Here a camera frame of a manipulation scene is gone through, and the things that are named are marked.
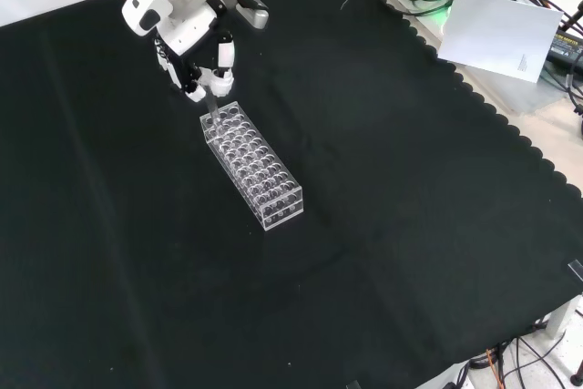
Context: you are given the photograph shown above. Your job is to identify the clear acrylic test tube rack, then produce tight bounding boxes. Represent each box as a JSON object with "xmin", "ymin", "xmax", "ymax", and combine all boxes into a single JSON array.
[{"xmin": 199, "ymin": 100, "xmax": 305, "ymax": 231}]

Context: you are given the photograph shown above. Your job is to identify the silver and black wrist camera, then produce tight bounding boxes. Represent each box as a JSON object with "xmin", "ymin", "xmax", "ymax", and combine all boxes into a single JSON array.
[{"xmin": 220, "ymin": 0, "xmax": 270, "ymax": 30}]

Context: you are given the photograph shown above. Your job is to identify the grey metal table leg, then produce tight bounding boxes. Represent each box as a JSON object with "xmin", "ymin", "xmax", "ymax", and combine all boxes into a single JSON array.
[{"xmin": 545, "ymin": 295, "xmax": 583, "ymax": 340}]

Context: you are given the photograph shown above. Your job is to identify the pale white board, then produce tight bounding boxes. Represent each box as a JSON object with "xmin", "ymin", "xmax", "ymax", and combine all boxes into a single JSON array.
[{"xmin": 435, "ymin": 0, "xmax": 565, "ymax": 85}]

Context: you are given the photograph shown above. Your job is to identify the orange cable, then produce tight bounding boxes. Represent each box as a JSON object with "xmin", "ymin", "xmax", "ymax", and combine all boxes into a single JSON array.
[{"xmin": 485, "ymin": 347, "xmax": 506, "ymax": 389}]

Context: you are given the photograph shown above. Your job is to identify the black bench cloth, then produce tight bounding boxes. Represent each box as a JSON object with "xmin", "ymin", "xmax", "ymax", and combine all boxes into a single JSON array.
[{"xmin": 0, "ymin": 0, "xmax": 583, "ymax": 389}]

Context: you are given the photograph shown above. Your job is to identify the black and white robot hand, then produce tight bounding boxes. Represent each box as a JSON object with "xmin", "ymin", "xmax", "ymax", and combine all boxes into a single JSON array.
[{"xmin": 120, "ymin": 0, "xmax": 237, "ymax": 104}]

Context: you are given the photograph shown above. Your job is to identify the clear glass test tube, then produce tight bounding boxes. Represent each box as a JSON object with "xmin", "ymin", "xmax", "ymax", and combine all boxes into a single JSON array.
[{"xmin": 204, "ymin": 87, "xmax": 224, "ymax": 139}]

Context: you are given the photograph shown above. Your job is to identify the black power adapter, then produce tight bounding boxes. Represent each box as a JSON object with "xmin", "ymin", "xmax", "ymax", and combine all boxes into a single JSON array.
[{"xmin": 546, "ymin": 26, "xmax": 583, "ymax": 67}]

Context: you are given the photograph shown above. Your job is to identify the black floor cables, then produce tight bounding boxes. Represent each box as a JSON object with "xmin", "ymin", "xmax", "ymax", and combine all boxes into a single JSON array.
[{"xmin": 468, "ymin": 333, "xmax": 583, "ymax": 389}]

